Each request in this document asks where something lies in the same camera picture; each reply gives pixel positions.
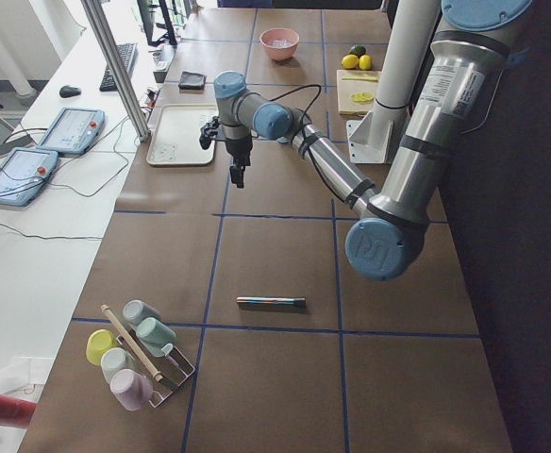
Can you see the mint green cup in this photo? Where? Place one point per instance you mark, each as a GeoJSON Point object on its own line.
{"type": "Point", "coordinates": [153, 334]}

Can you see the yellow lemon far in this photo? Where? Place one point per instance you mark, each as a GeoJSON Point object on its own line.
{"type": "Point", "coordinates": [365, 62]}

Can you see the cream bear tray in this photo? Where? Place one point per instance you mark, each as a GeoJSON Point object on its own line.
{"type": "Point", "coordinates": [175, 141]}

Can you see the black monitor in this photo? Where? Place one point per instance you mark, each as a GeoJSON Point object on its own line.
{"type": "Point", "coordinates": [156, 22]}

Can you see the white-grey cup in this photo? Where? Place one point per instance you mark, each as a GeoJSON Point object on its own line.
{"type": "Point", "coordinates": [115, 360]}

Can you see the black computer mouse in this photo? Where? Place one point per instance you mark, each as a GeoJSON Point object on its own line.
{"type": "Point", "coordinates": [68, 91]}

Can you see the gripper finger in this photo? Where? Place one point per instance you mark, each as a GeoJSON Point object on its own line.
{"type": "Point", "coordinates": [240, 172]}
{"type": "Point", "coordinates": [234, 175]}

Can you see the pink bowl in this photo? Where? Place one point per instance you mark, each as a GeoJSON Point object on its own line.
{"type": "Point", "coordinates": [279, 33]}

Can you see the grey folded cloth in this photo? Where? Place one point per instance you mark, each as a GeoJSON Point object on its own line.
{"type": "Point", "coordinates": [191, 81]}

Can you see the aluminium frame post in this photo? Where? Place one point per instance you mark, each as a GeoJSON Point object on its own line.
{"type": "Point", "coordinates": [100, 27]}

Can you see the pink cup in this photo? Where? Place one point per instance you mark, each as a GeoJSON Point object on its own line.
{"type": "Point", "coordinates": [131, 389]}

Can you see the blue teach pendant far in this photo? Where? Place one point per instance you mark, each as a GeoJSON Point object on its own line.
{"type": "Point", "coordinates": [74, 131]}

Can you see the grey-green cup top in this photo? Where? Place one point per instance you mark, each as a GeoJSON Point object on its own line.
{"type": "Point", "coordinates": [135, 311]}

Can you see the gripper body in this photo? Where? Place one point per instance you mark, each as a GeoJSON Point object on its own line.
{"type": "Point", "coordinates": [239, 148]}

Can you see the blue teach pendant near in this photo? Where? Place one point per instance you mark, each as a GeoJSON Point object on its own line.
{"type": "Point", "coordinates": [24, 174]}

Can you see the orange electronics board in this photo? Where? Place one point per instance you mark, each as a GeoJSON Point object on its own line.
{"type": "Point", "coordinates": [151, 98]}

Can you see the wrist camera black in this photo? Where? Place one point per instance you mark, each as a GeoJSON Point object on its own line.
{"type": "Point", "coordinates": [209, 132]}

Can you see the blue teach pendant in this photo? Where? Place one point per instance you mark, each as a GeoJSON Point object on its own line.
{"type": "Point", "coordinates": [74, 131]}
{"type": "Point", "coordinates": [24, 174]}

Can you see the red cylinder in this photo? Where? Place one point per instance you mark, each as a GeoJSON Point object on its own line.
{"type": "Point", "coordinates": [15, 412]}

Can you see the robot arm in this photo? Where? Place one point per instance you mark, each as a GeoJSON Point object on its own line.
{"type": "Point", "coordinates": [438, 57]}

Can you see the yellow lemon near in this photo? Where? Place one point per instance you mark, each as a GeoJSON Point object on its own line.
{"type": "Point", "coordinates": [350, 62]}

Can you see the wooden cutting board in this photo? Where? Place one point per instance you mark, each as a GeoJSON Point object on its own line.
{"type": "Point", "coordinates": [356, 91]}

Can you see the white rack peg cap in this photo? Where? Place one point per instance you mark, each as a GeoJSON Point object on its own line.
{"type": "Point", "coordinates": [167, 349]}

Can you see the yellow lemon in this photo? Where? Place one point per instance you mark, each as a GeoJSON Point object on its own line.
{"type": "Point", "coordinates": [350, 62]}
{"type": "Point", "coordinates": [365, 62]}

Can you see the steel muddler black tip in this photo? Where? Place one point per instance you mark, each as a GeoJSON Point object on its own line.
{"type": "Point", "coordinates": [272, 303]}

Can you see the yellow cup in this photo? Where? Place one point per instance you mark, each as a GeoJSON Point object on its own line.
{"type": "Point", "coordinates": [98, 343]}

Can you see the white wire cup rack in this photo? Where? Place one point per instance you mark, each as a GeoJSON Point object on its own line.
{"type": "Point", "coordinates": [168, 374]}

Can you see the green lime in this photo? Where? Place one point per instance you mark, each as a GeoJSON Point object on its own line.
{"type": "Point", "coordinates": [357, 50]}

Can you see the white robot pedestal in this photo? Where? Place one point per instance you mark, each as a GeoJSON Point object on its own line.
{"type": "Point", "coordinates": [375, 138]}

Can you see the ice cubes pile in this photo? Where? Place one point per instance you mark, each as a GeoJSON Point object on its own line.
{"type": "Point", "coordinates": [280, 43]}

